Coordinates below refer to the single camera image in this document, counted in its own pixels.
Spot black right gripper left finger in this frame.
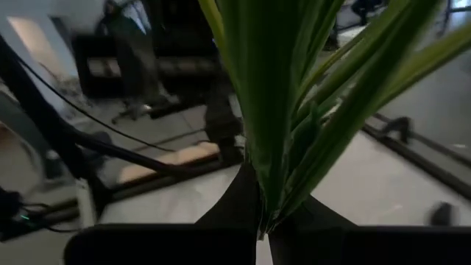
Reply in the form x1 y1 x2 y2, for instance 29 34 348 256
194 161 264 236

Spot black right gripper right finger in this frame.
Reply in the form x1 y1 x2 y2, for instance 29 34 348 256
268 194 357 233

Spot red artificial flower bunch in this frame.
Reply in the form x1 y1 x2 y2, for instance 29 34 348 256
196 0 471 240

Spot office chair base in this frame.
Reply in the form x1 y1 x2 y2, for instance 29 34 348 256
110 99 174 124

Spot black office furniture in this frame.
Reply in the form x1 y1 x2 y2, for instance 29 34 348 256
71 32 222 99

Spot person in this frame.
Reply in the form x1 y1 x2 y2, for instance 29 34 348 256
97 0 165 107

